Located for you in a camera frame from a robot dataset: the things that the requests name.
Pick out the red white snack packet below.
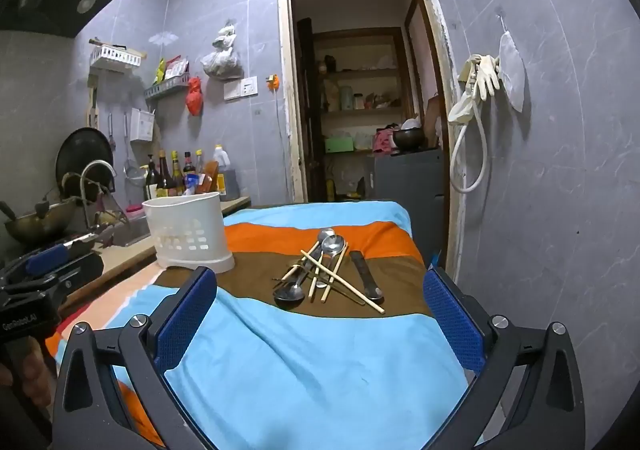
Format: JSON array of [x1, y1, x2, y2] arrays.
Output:
[[165, 55, 190, 80]]

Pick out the white wall basket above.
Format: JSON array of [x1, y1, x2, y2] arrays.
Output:
[[89, 42, 145, 72]]

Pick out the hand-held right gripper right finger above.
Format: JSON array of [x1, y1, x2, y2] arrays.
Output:
[[422, 266, 586, 450]]

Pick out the cream rubber gloves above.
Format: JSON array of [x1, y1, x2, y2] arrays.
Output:
[[457, 54, 502, 102]]

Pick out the white hose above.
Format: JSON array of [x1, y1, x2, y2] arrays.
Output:
[[447, 95, 490, 194]]

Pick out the plastic oil jug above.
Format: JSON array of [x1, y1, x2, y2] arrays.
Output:
[[212, 145, 240, 202]]

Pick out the dark knife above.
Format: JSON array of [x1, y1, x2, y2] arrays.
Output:
[[349, 251, 385, 302]]

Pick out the white plastic utensil holder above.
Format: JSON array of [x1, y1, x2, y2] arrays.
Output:
[[142, 191, 236, 274]]

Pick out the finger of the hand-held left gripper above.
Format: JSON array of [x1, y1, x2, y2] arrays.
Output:
[[47, 250, 104, 293], [22, 242, 71, 277]]

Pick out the wooden cutting board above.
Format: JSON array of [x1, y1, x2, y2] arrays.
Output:
[[425, 95, 443, 148]]

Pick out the metal wok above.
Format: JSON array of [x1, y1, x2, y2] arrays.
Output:
[[0, 200, 79, 247]]

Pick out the steel faucet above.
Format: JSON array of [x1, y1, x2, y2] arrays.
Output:
[[80, 160, 119, 227]]

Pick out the striped blanket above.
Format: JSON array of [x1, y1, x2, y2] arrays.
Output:
[[50, 200, 481, 450]]

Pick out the wooden door frame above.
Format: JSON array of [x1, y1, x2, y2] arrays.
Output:
[[276, 0, 467, 282]]

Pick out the white wall switch plate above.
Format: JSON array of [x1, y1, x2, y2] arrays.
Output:
[[223, 76, 260, 102]]

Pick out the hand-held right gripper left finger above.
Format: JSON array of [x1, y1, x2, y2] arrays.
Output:
[[51, 266, 218, 450]]

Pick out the wooden chopstick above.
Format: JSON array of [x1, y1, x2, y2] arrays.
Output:
[[320, 252, 347, 305], [300, 250, 386, 315], [280, 240, 323, 282], [308, 250, 323, 303]]

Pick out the white wall holder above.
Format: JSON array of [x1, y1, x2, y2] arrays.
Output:
[[130, 107, 156, 143]]

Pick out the black bowl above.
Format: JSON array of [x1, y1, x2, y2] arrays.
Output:
[[391, 128, 426, 152]]

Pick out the black round pan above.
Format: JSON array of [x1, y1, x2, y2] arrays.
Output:
[[55, 127, 116, 197]]

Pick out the pink cloth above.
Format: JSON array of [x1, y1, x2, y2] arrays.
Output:
[[372, 127, 398, 154]]

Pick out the large steel spoon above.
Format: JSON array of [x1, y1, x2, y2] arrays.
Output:
[[273, 260, 313, 308]]

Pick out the grey cabinet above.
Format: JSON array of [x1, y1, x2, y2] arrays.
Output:
[[372, 146, 446, 251]]

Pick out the metal strainer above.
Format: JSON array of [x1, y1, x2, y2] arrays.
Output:
[[122, 112, 142, 181]]

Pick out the metal wall rack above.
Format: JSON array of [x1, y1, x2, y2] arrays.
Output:
[[145, 72, 192, 102]]

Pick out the brown packet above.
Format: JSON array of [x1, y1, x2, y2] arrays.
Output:
[[197, 160, 220, 195]]

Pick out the flat clear plastic bag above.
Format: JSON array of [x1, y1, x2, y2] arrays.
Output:
[[497, 15, 527, 113]]

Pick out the green box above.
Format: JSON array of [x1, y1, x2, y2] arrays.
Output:
[[324, 136, 357, 154]]

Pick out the red plastic bag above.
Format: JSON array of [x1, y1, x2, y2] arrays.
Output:
[[186, 76, 204, 117]]

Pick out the person's left hand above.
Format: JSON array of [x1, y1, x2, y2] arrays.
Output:
[[0, 335, 57, 413]]

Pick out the wooden storage shelf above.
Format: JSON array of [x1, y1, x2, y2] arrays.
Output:
[[311, 26, 417, 157]]

